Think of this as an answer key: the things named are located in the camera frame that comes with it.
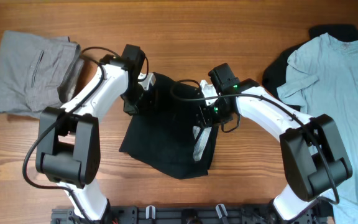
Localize folded grey shorts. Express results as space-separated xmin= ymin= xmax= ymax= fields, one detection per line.
xmin=0 ymin=30 xmax=84 ymax=118

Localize black garment under t-shirt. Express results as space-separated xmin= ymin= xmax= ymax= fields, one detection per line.
xmin=262 ymin=24 xmax=358 ymax=98

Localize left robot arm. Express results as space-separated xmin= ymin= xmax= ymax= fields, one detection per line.
xmin=29 ymin=50 xmax=155 ymax=223

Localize black shorts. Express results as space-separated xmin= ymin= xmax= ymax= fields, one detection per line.
xmin=119 ymin=73 xmax=219 ymax=179

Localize light blue t-shirt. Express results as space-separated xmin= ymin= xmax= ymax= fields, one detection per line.
xmin=277 ymin=34 xmax=358 ymax=223

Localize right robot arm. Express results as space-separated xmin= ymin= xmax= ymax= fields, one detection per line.
xmin=197 ymin=78 xmax=353 ymax=223

